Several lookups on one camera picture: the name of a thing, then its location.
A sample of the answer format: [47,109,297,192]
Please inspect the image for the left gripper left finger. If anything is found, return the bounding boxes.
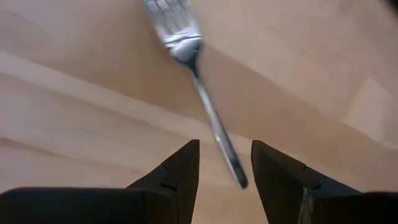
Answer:
[0,139,201,224]

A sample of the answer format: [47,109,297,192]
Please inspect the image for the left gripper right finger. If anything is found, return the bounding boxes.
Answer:
[251,139,398,224]

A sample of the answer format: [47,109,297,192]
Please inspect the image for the silver fork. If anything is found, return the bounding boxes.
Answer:
[141,0,249,190]

